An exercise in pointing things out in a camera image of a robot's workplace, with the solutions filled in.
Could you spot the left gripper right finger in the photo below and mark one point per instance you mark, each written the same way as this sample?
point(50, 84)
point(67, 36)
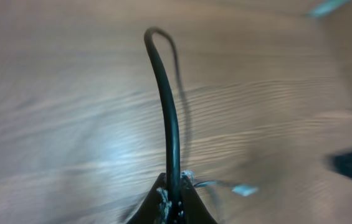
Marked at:
point(194, 210)

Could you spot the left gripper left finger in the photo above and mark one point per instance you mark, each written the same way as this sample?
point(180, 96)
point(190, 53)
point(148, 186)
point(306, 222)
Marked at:
point(156, 207)

